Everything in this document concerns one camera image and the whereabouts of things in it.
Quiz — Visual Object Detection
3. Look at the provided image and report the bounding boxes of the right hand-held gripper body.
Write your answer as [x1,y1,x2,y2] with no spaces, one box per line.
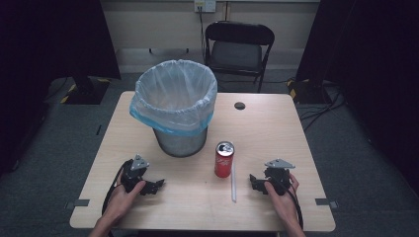
[263,158,296,197]

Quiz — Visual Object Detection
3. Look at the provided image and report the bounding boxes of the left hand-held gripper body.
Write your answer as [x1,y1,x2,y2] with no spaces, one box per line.
[120,154,151,194]

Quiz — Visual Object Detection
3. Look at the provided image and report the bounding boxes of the clear plastic straw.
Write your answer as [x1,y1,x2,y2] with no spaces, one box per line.
[230,160,238,203]

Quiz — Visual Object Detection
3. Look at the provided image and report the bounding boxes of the red drink can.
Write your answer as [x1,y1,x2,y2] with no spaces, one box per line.
[213,140,236,179]

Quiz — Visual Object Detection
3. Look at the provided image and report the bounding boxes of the metal mesh trash can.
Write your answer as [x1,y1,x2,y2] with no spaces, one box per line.
[152,125,209,158]

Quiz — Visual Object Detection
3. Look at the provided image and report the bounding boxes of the translucent plastic trash bag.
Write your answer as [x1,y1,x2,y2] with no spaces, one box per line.
[128,58,218,138]

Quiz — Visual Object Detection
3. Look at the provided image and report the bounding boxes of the person's right hand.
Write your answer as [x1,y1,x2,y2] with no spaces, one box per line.
[264,173,300,225]

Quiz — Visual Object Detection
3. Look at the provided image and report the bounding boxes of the person's left hand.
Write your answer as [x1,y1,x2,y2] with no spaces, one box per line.
[104,180,147,225]

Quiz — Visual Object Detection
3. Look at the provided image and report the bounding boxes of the grey tape strip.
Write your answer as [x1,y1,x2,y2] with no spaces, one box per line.
[314,197,339,209]
[64,198,91,210]

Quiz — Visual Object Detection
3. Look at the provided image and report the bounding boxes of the black stand base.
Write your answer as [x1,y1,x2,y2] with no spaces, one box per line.
[59,75,112,106]
[286,77,331,106]

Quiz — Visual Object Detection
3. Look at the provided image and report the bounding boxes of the black folding chair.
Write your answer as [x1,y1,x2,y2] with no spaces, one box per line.
[204,21,277,94]

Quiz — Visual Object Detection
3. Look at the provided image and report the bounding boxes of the black curtain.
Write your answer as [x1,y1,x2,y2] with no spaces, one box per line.
[0,0,122,174]
[295,0,419,196]

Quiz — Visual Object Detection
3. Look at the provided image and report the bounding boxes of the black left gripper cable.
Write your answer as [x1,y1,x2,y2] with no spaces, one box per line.
[101,159,133,215]

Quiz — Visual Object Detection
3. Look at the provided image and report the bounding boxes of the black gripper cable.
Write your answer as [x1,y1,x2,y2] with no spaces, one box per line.
[101,159,133,215]
[286,179,304,230]

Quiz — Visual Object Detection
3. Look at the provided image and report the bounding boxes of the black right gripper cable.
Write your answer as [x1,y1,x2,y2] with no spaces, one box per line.
[286,179,304,230]

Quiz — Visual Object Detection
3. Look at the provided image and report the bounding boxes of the black floor cables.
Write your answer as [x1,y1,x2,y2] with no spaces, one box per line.
[296,83,348,133]

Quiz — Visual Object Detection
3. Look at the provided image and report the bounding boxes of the black power cable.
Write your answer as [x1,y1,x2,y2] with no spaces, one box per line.
[196,5,208,57]

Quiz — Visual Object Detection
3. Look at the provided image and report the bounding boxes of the white wall socket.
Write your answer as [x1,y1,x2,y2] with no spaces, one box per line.
[193,0,217,14]

